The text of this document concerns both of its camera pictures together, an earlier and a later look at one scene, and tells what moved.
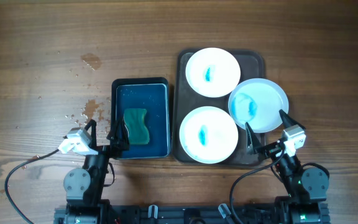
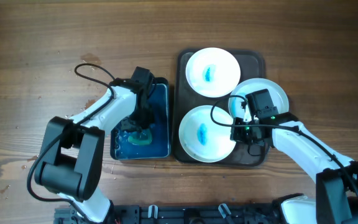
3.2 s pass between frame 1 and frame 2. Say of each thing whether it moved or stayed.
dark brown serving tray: stayed
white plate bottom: stayed
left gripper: moved
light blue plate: stayed
